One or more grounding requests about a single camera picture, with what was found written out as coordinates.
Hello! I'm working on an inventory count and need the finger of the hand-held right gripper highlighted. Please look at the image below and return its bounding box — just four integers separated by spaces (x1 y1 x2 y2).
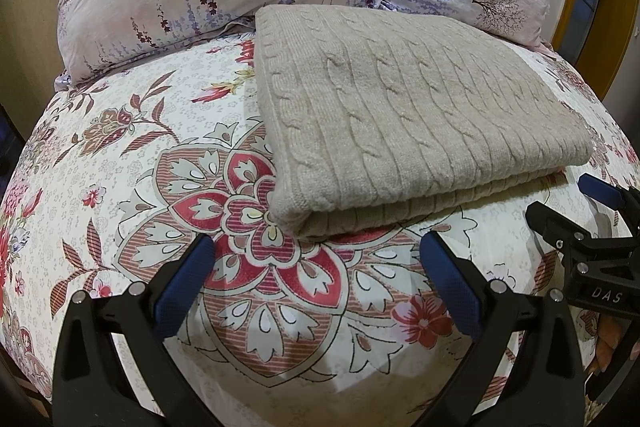
576 173 627 210
525 200 601 265

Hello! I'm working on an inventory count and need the person's right hand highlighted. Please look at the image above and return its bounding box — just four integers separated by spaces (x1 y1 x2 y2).
590 309 627 375

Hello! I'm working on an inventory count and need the beige cable knit sweater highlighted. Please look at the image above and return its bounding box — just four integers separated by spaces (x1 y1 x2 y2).
254 3 596 242

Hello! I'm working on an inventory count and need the floral bed sheet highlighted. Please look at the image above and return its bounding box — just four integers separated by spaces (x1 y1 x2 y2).
0 27 640 427

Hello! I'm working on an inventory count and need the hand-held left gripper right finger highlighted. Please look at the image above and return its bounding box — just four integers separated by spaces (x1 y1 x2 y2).
419 231 588 427

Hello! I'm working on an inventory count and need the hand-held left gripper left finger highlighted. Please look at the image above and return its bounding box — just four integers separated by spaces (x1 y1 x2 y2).
50 233 217 427

